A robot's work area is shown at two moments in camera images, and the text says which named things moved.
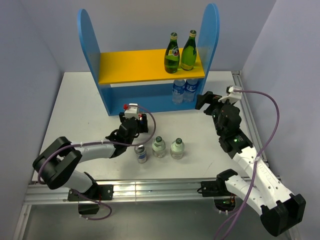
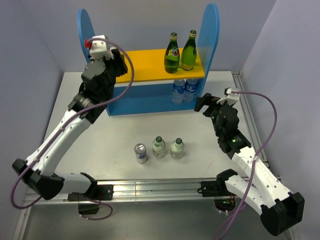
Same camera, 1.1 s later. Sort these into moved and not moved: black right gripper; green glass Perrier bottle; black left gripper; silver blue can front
Moved: black left gripper
Not moved: green glass Perrier bottle; black right gripper; silver blue can front
